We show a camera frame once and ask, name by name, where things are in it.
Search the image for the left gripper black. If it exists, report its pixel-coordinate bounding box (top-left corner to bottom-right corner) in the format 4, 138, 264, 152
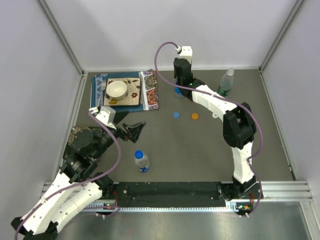
93, 110, 146, 159

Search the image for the clear water bottle blue cap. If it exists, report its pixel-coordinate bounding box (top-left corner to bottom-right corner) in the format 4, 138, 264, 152
134, 150, 150, 173

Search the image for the blue liquid bottle blue cap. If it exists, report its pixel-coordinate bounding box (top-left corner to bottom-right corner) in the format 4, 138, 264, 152
174, 79, 183, 97

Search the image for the orange bottle cap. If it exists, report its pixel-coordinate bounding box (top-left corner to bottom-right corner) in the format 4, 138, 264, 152
191, 112, 199, 120

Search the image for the clear bottle green label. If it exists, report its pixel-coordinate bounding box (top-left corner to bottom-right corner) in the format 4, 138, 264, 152
217, 69, 235, 97

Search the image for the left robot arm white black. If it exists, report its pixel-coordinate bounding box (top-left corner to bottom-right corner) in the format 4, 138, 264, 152
11, 107, 146, 240

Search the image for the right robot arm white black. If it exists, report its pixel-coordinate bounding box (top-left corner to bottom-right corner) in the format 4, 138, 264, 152
173, 57, 257, 201

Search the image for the square floral plate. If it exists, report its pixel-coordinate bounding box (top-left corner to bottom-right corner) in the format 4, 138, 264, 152
103, 77, 141, 107

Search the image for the silver knife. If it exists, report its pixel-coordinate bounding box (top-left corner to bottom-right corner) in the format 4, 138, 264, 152
140, 85, 146, 108

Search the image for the blue patterned placemat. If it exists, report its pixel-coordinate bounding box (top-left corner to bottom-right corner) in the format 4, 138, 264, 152
90, 69, 160, 112

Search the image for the white ceramic bowl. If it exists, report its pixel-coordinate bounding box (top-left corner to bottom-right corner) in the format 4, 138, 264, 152
105, 80, 128, 100

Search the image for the silver fork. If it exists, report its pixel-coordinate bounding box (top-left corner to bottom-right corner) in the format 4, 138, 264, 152
96, 80, 107, 107

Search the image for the dark floral coaster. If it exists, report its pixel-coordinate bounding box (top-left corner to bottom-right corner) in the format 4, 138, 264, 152
62, 126, 103, 166

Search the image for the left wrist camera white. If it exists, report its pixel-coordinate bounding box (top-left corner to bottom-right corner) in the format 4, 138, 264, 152
88, 106, 117, 130

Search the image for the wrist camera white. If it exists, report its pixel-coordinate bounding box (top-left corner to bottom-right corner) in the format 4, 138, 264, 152
176, 46, 193, 65
88, 106, 117, 130

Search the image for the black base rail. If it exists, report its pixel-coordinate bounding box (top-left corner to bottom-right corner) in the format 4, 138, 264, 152
113, 181, 237, 208

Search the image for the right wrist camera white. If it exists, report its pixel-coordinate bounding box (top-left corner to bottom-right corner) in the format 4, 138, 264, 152
176, 46, 193, 65

